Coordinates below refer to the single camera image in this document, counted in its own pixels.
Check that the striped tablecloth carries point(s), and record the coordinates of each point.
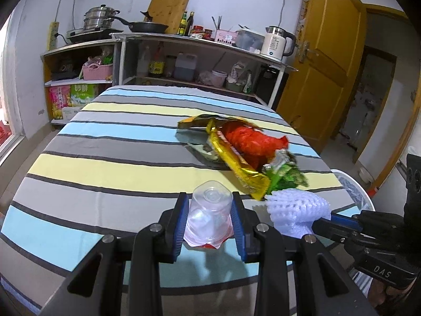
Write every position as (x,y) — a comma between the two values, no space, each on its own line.
(115,144)

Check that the wooden door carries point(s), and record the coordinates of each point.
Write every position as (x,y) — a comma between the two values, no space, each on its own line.
(325,72)

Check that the dark sauce bottle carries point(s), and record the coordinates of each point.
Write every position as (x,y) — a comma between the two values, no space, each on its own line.
(182,26)
(190,26)

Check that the clear plastic cup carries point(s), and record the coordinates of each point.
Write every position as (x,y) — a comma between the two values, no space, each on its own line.
(210,210)

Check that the gold foil wrapper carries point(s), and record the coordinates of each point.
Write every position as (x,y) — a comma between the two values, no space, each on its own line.
(241,171)

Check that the white foam fruit net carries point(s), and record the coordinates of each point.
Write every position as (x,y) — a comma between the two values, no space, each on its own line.
(292,207)

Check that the pale green packet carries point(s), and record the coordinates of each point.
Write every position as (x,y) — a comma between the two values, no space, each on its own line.
(205,149)

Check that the pink plastic basket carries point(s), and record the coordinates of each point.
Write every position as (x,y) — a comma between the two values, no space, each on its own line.
(97,72)

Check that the dark plastic jug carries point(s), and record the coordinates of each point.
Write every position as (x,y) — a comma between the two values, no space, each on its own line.
(185,67)

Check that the red sauce jar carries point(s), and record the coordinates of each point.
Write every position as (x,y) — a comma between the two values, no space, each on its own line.
(196,32)
(208,34)

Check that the steel steamer pot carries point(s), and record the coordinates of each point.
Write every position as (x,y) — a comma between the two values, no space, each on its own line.
(100,18)

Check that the green snack wrapper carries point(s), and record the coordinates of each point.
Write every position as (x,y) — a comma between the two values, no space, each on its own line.
(284,177)

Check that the wooden cutting board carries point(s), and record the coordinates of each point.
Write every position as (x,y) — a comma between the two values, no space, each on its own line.
(169,10)

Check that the white electric kettle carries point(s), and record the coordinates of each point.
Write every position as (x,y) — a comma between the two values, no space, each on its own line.
(274,44)

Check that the yellow snack packet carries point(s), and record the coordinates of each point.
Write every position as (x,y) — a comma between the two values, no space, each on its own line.
(200,121)

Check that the pink utensil holder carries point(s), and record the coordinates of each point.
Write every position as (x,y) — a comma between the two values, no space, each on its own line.
(226,38)

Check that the induction cooker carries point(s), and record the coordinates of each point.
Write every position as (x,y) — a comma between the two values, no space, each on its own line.
(87,35)

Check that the dark bottle yellow label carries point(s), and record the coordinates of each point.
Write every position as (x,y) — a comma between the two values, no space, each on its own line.
(157,64)

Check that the red plastic bag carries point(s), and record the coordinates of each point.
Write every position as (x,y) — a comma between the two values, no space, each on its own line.
(250,141)

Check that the wooden shelf unit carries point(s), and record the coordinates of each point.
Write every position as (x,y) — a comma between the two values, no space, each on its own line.
(79,47)

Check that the yellow power strip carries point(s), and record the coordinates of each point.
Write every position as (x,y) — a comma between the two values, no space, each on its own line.
(52,36)

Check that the black frying pan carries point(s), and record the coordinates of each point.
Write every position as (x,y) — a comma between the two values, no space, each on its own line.
(148,26)

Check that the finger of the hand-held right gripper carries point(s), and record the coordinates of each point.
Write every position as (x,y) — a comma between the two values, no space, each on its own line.
(342,219)
(332,232)

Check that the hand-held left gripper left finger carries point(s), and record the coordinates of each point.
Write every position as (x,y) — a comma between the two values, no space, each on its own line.
(182,227)

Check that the white plastic bag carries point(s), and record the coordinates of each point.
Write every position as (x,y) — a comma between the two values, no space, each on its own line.
(240,72)

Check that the clear storage container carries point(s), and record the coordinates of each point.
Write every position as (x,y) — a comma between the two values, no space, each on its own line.
(250,39)

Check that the white shelf unit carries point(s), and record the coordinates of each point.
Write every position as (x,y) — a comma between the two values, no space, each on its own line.
(197,41)

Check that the pink plastic bucket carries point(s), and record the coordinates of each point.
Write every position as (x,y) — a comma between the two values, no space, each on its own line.
(218,79)

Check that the white trash bin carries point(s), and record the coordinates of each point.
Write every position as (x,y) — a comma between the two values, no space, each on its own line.
(355,187)

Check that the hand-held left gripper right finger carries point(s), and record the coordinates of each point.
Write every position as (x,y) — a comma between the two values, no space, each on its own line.
(237,227)

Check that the pink snack box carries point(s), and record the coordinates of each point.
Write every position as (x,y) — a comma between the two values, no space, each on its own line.
(60,102)

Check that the green carton box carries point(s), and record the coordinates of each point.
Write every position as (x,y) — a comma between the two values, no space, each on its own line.
(84,94)

